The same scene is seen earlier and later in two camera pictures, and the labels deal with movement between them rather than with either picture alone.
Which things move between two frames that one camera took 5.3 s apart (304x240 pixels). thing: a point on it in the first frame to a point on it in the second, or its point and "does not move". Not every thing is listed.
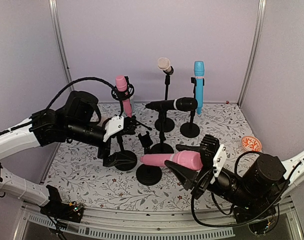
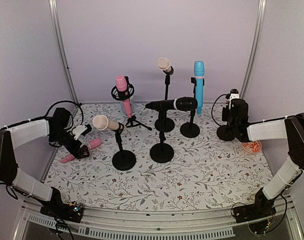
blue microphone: [198, 71] does not move
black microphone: [184, 104] does not move
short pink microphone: [190, 158] to [91, 144]
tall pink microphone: [121, 86] does not move
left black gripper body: [104, 152] to [72, 148]
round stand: [162, 148] does not move
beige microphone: [163, 63] does not move
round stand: [147, 175] to [224, 133]
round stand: [125, 160] does not move
